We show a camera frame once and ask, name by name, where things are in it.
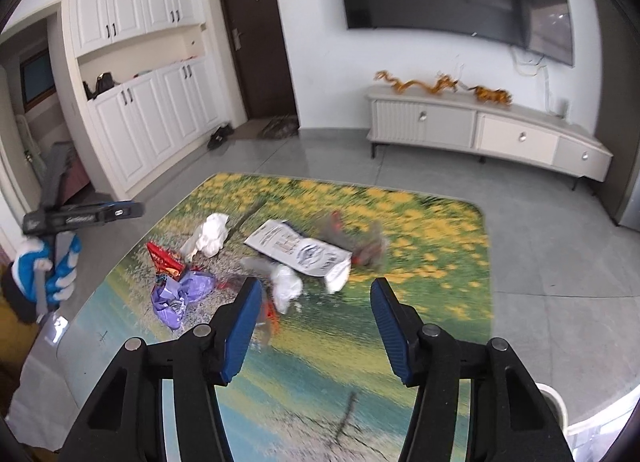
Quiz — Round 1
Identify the purple wrapper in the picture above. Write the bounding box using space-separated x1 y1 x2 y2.
151 270 217 331

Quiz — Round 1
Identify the white printed snack wrapper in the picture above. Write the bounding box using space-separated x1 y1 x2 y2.
244 219 352 294

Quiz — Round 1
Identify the red orange snack wrapper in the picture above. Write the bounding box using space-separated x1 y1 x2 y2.
146 241 186 280

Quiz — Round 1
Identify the white round trash bin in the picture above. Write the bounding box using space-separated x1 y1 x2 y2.
536 382 568 436

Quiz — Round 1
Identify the left blue white gloved hand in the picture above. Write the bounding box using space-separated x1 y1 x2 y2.
10 232 81 305

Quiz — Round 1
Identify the white crumpled paper ball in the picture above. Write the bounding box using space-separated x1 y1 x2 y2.
269 264 304 315

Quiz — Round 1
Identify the crumpled white tissue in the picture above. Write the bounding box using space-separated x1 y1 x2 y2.
179 213 229 263

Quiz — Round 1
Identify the painted landscape coffee table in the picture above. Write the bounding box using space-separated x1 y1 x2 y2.
58 173 492 461

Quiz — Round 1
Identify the black bag on shelf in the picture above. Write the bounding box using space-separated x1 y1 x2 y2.
82 72 117 100

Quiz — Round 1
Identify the black shoes pair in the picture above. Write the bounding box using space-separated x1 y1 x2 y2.
207 124 234 151

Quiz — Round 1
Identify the brown door mat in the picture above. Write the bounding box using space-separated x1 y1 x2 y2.
258 115 299 140

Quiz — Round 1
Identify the white tv cabinet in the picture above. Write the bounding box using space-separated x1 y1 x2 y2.
367 86 613 182

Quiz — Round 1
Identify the golden dragon figurine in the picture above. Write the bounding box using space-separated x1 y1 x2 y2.
373 70 458 95

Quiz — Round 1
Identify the golden tiger figurine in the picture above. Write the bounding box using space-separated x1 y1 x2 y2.
469 85 512 106

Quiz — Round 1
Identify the white router on cabinet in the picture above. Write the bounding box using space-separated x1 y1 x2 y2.
555 98 570 120

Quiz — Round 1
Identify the dark brown entrance door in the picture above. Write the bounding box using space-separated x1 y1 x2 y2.
221 0 297 120

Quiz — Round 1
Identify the grey tall refrigerator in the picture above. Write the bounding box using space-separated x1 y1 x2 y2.
594 0 639 230

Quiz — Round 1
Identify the white wall cupboard unit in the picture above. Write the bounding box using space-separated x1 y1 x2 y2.
68 0 226 196

